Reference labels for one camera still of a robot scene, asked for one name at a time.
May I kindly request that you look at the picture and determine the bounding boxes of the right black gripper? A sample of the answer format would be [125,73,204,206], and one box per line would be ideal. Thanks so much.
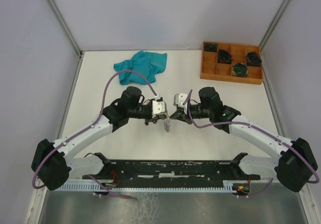
[171,102,212,125]

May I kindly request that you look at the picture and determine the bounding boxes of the metal keyring holder yellow tip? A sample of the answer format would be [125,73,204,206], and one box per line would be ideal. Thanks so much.
[163,116,171,133]

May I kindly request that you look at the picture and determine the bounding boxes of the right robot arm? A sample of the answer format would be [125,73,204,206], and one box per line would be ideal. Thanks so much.
[170,87,320,192]

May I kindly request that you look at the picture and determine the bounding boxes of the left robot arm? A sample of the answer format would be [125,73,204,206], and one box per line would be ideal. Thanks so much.
[31,86,167,191]

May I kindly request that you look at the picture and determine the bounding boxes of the wooden compartment tray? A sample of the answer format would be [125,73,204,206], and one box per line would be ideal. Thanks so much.
[200,41,263,85]

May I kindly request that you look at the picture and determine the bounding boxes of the teal cloth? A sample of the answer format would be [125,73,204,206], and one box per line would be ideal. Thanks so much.
[113,51,168,85]

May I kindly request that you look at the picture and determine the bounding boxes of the dark rolled sock top-left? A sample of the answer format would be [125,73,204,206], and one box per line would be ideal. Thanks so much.
[203,42,218,52]

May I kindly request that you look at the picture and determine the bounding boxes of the dark rolled sock yellow-patterned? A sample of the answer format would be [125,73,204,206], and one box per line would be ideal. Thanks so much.
[232,62,248,77]

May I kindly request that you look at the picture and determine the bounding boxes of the left status led board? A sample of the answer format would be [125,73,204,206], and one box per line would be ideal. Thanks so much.
[103,181,119,188]

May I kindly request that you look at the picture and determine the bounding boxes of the status led board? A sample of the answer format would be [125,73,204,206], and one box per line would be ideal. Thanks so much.
[103,181,119,188]
[236,184,250,195]

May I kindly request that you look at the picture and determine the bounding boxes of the dark rolled sock right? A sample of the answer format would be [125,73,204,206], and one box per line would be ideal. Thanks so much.
[246,51,262,67]

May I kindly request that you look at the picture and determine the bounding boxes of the right status led board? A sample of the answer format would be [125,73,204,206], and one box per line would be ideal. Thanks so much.
[236,184,250,195]

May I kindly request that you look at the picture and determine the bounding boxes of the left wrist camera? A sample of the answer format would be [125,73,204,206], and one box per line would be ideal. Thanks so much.
[151,95,167,117]

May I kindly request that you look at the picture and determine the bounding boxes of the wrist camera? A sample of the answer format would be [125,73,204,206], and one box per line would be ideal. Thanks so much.
[151,95,167,117]
[174,93,188,107]

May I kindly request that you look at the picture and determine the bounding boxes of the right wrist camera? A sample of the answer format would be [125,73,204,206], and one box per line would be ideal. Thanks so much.
[174,93,188,107]

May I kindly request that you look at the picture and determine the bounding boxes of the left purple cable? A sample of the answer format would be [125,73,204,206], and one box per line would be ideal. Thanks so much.
[32,70,160,189]

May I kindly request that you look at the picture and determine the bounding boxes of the purple cable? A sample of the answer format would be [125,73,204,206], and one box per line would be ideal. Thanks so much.
[32,70,160,189]
[182,89,318,184]

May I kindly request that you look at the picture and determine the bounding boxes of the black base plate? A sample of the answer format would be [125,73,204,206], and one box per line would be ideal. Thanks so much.
[93,160,260,188]

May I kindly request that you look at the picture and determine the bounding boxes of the white slotted cable duct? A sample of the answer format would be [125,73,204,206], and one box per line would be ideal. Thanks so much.
[56,181,236,193]

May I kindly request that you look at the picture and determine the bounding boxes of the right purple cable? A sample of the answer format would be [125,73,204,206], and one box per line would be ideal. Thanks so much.
[182,89,318,184]

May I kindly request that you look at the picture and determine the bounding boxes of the left corner aluminium post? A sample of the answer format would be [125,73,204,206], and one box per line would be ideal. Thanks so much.
[36,0,84,59]

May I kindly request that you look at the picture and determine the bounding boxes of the corner aluminium post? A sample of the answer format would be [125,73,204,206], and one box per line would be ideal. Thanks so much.
[36,0,84,59]
[259,0,292,51]

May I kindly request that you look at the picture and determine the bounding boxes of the right corner aluminium post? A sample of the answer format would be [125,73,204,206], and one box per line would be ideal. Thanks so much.
[259,0,292,51]

